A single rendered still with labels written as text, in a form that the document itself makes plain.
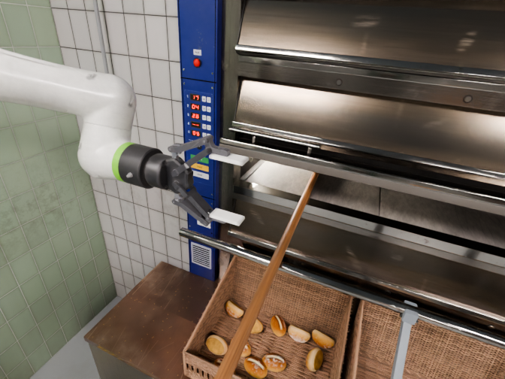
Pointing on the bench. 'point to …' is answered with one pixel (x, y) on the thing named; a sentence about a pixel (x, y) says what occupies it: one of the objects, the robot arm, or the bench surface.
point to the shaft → (227, 367)
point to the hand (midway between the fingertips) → (238, 192)
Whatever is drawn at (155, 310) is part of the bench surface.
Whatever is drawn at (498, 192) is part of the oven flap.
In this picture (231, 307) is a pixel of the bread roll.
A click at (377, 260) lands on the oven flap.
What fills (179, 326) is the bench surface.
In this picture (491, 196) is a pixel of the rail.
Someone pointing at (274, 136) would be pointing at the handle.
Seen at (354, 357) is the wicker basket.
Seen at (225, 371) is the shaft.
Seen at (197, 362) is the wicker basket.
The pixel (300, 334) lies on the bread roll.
